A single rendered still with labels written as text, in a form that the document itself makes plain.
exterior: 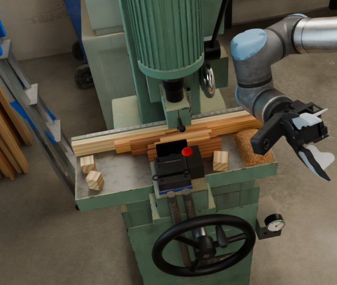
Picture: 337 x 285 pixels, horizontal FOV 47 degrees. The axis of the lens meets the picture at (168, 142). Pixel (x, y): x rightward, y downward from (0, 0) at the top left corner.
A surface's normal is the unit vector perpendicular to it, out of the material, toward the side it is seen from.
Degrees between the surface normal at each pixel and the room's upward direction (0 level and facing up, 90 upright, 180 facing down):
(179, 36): 90
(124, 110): 0
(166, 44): 90
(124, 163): 0
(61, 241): 0
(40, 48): 90
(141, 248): 90
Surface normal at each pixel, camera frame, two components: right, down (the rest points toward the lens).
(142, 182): -0.10, -0.70
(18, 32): 0.17, 0.69
